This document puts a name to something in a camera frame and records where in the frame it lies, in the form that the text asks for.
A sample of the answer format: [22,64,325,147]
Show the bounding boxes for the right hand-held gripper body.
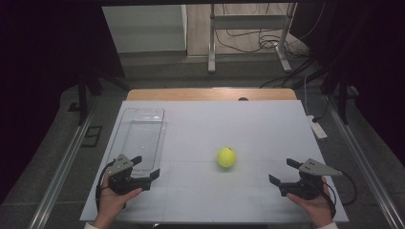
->
[278,157,343,200]

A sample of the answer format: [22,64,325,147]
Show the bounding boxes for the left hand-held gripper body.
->
[108,154,151,196]

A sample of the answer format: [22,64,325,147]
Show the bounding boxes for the clear plastic tray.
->
[108,107,167,179]

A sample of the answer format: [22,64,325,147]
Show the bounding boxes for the yellow tennis ball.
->
[216,146,238,169]

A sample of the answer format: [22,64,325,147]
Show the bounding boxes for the person's left hand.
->
[95,171,143,220]

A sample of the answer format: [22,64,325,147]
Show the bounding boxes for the person's right hand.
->
[286,176,333,228]

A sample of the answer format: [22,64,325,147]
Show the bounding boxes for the white power strip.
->
[307,114,329,140]

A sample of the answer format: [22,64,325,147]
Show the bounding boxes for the white board mat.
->
[79,99,350,223]

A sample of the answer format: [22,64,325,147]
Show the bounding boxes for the black stand legs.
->
[67,66,131,127]
[291,63,361,126]

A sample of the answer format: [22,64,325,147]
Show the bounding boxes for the dark curtain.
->
[0,0,126,204]
[288,0,405,166]

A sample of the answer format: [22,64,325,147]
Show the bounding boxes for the white cabinet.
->
[101,4,188,53]

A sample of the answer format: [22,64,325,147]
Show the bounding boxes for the left hand-held gripper cable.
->
[95,161,117,212]

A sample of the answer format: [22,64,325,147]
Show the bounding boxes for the hand-held gripper cable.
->
[95,161,117,212]
[321,170,358,220]

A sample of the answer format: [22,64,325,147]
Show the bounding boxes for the right hand-held gripper cable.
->
[321,170,358,220]

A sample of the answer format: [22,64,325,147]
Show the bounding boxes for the aluminium rail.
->
[325,94,405,229]
[28,104,98,229]

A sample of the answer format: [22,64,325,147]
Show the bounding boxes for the white power strip cable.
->
[303,73,312,117]

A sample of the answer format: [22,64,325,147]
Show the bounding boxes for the tangle of black floor cables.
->
[214,3,321,89]

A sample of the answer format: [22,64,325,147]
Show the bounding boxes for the white metal stand frame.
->
[207,3,298,74]

